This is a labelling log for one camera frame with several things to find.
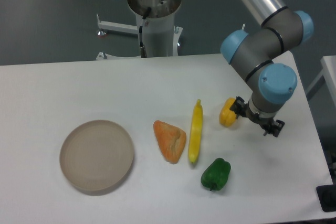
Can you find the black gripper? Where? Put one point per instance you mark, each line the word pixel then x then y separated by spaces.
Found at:
pixel 264 119

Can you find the yellow bell pepper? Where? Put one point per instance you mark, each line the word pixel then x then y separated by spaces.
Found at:
pixel 227 117

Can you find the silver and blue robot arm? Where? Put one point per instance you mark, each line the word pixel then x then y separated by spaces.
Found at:
pixel 251 56

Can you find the green bell pepper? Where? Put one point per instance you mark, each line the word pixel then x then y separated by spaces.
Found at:
pixel 216 175

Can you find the yellow banana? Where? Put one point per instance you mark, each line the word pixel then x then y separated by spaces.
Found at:
pixel 195 133

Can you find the orange bread wedge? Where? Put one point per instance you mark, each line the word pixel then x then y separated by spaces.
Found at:
pixel 171 140

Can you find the white side table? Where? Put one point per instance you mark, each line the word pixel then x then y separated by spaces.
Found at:
pixel 325 76

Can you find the black device at table edge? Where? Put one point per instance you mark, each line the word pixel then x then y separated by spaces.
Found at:
pixel 326 195

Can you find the beige round plate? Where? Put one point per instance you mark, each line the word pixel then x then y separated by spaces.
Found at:
pixel 96 157

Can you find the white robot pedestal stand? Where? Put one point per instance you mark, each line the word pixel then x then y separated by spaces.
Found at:
pixel 158 36

